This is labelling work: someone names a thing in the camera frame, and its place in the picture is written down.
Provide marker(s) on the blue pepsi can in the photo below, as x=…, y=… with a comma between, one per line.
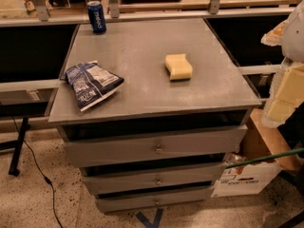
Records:
x=96, y=16

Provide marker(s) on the grey drawer cabinet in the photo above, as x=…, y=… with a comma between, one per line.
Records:
x=148, y=102

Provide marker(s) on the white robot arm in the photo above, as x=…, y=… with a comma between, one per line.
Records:
x=293, y=37

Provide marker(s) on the metal railing frame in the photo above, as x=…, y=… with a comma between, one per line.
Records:
x=197, y=8

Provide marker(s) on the grey drawer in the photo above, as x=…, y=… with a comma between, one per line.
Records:
x=152, y=178
x=154, y=199
x=156, y=147

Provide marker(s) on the top grey drawer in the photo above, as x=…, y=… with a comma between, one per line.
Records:
x=156, y=147

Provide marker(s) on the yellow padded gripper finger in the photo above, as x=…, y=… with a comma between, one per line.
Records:
x=286, y=94

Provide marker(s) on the cardboard box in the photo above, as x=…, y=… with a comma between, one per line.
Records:
x=259, y=142

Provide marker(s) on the yellow sponge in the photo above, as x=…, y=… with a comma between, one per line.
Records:
x=178, y=66

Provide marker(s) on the blue chip bag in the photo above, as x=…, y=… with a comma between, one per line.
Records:
x=91, y=83

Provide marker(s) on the middle grey drawer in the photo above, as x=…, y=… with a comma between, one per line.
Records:
x=152, y=178

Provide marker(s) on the green pole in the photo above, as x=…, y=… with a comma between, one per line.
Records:
x=263, y=159

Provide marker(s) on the black metal stand leg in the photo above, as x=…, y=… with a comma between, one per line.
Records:
x=18, y=147

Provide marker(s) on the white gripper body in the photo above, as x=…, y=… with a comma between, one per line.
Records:
x=294, y=37

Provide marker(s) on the bottom grey drawer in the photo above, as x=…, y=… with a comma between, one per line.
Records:
x=154, y=199

